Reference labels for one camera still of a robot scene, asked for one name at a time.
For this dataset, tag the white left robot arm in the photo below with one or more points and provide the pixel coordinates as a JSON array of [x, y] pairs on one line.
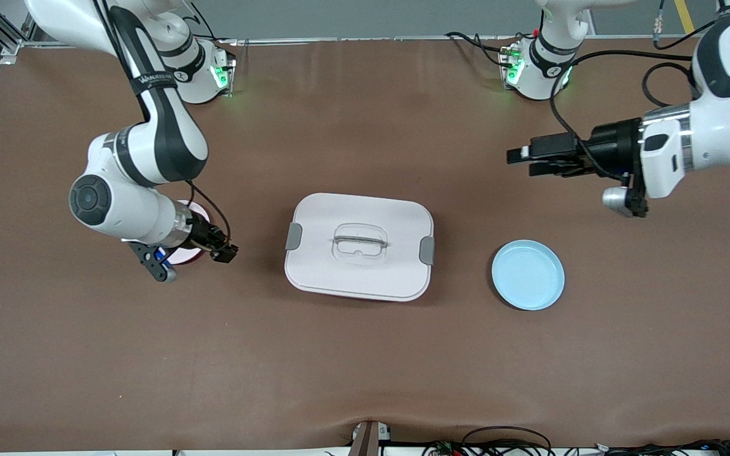
[[726, 120]]

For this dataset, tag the brown camera mount post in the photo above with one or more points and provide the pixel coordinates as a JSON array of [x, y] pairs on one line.
[[365, 440]]

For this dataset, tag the pink round plate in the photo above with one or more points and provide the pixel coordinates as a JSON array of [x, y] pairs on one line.
[[191, 255]]

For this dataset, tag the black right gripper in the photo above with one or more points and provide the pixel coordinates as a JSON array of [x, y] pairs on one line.
[[203, 235]]

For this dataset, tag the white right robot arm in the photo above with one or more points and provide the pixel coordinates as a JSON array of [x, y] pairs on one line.
[[149, 152]]

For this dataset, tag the light blue round plate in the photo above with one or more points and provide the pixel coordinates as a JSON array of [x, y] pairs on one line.
[[528, 285]]

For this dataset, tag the white lidded storage box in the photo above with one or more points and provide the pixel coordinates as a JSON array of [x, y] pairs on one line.
[[358, 278]]

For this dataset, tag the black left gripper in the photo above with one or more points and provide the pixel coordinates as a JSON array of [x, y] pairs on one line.
[[615, 149]]

